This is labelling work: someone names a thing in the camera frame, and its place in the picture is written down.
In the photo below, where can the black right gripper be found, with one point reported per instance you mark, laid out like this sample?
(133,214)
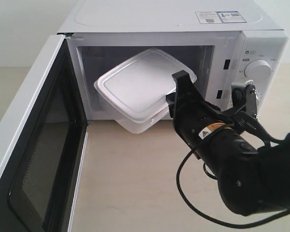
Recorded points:
(196,122)

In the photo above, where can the white plastic lidded container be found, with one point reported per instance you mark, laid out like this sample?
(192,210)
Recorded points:
(134,92)

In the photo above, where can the white microwave door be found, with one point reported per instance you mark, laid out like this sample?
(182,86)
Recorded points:
(43,137)

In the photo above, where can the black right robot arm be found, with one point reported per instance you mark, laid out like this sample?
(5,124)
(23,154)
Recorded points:
(252,167)

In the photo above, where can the white microwave oven body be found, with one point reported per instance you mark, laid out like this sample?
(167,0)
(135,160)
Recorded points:
(104,33)

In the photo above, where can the upper white control knob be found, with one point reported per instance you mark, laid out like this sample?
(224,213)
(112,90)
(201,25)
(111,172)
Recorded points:
(258,69)

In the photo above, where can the blue white label sticker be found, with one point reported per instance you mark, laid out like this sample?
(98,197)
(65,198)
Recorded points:
(220,17)

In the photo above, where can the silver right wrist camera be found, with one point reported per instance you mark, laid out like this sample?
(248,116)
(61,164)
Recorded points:
(244,95)

